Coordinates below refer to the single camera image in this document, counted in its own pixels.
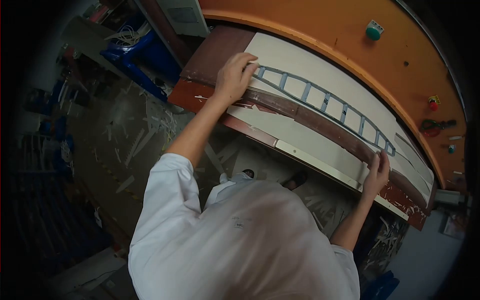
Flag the blue plastic object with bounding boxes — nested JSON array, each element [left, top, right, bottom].
[[362, 270, 400, 300]]

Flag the person's left hand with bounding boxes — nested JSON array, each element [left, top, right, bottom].
[[214, 52, 260, 108]]

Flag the person's body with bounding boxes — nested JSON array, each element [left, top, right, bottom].
[[128, 153, 361, 300]]

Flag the person's right fingers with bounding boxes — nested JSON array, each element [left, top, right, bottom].
[[379, 149, 391, 178]]

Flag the person's left fingers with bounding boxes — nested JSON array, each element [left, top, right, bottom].
[[233, 52, 259, 68]]

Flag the blue plastic stool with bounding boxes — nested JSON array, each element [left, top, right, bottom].
[[99, 15, 181, 103]]

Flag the dark red work table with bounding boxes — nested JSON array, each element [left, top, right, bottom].
[[167, 25, 438, 231]]

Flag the blue ladder-shaped frame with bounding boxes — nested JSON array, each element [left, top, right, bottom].
[[249, 64, 397, 157]]

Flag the large white cardboard sheet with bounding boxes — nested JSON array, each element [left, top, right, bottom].
[[243, 32, 436, 205]]

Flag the pile of white cardboard scraps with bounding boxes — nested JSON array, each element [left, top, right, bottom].
[[360, 214, 410, 271], [90, 82, 241, 196]]

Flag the bundle of white strips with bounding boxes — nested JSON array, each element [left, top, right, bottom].
[[104, 22, 151, 46]]

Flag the person's right hand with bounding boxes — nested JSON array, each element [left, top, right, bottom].
[[361, 149, 391, 202]]

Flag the person's left thumb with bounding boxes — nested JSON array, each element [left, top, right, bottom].
[[241, 63, 260, 91]]

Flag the green and red scissors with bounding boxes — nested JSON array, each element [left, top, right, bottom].
[[420, 118, 457, 137]]

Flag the orange machine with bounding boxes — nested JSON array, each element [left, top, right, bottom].
[[199, 0, 468, 190]]

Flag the grey panel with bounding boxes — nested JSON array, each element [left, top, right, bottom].
[[155, 0, 210, 38]]

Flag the green push button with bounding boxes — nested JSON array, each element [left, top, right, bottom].
[[365, 20, 385, 41]]

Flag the white cardboard strip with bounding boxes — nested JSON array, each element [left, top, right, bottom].
[[227, 104, 371, 189]]

